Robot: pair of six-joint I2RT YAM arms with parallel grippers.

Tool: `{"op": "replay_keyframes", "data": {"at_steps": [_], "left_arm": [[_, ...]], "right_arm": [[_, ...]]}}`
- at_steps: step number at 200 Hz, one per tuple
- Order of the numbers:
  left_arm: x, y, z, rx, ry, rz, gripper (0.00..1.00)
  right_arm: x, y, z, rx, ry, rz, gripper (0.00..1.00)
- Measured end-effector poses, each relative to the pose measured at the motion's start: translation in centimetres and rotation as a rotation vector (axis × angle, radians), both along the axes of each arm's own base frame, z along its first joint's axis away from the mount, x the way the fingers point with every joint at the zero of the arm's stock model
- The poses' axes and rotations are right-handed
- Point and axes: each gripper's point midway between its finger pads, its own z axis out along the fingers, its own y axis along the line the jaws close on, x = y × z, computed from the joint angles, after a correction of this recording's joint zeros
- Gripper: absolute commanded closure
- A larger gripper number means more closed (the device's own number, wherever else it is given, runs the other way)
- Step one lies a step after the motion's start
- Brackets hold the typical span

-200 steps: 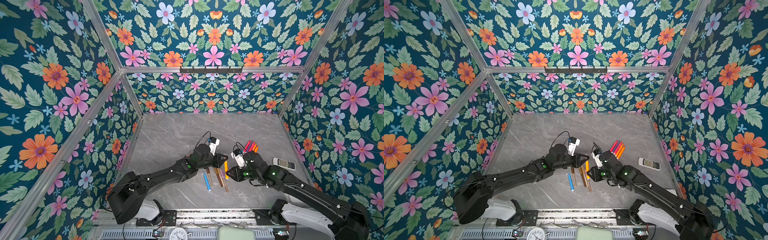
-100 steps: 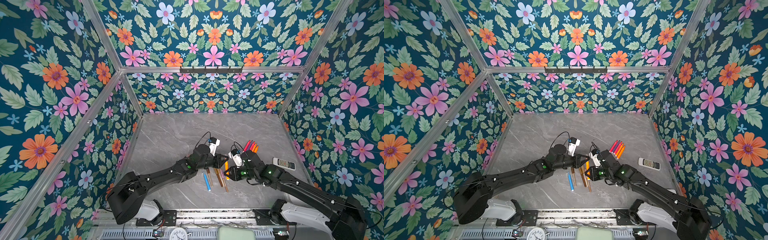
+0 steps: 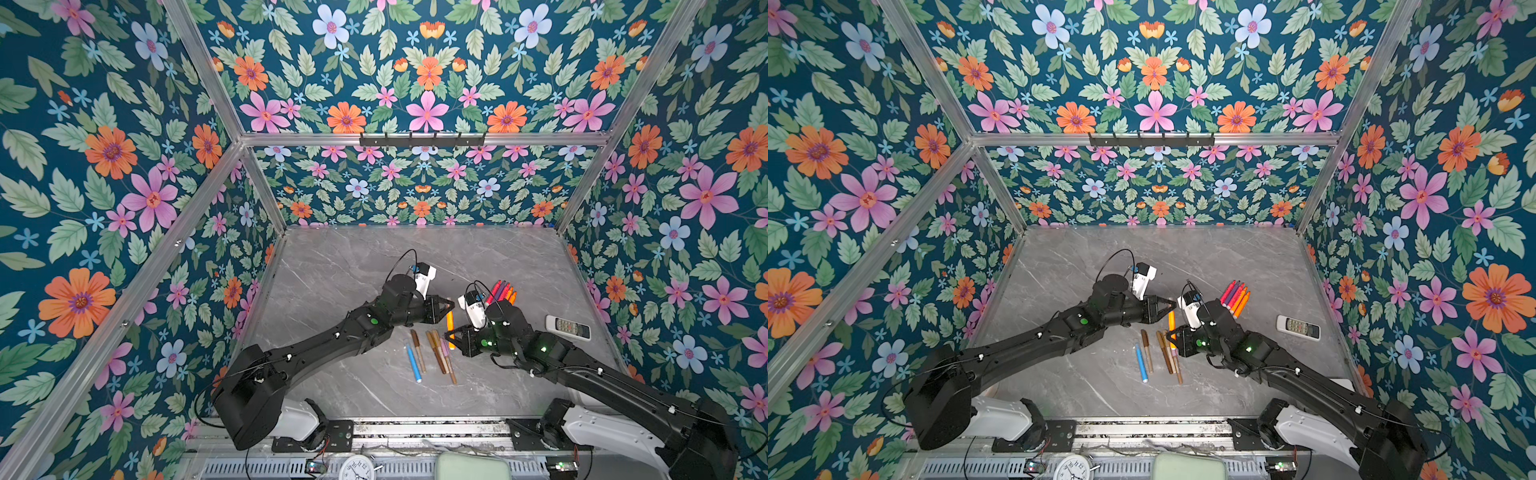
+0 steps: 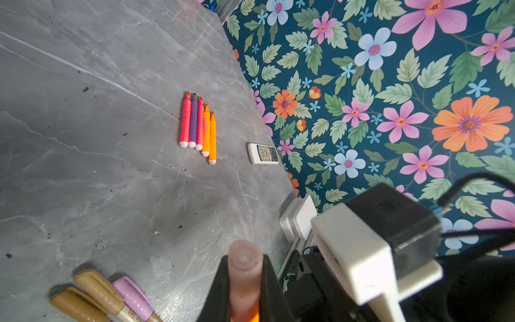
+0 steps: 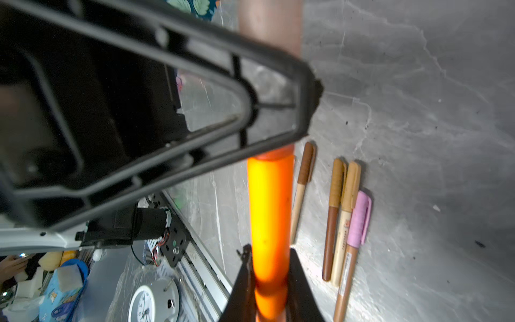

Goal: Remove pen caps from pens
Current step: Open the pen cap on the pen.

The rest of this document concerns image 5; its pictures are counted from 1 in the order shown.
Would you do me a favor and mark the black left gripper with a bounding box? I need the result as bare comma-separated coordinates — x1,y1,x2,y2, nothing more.
1,1,323,230

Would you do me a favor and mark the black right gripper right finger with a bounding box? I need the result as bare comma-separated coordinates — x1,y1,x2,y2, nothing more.
286,248,324,322

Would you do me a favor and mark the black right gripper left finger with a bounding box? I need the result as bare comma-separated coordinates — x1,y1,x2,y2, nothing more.
219,244,256,322

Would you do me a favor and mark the lilac cap brown marker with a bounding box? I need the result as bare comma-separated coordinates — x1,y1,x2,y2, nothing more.
333,191,372,322

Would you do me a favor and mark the orange highlighter group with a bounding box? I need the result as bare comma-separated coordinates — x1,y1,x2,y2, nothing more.
248,145,294,321

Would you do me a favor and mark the brown cap beige marker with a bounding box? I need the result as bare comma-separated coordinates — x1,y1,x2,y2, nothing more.
290,142,317,245

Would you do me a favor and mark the tan beige marker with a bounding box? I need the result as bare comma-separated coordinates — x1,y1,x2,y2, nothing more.
330,161,362,287

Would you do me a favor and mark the dark brown marker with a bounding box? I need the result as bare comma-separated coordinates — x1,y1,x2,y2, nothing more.
322,158,346,282

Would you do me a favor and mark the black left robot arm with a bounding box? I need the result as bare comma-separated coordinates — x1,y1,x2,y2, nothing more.
1,1,323,321

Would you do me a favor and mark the white alarm clock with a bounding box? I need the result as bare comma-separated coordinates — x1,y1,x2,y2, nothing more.
128,278,180,322

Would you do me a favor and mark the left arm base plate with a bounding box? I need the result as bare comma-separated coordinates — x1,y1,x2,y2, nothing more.
151,193,191,268

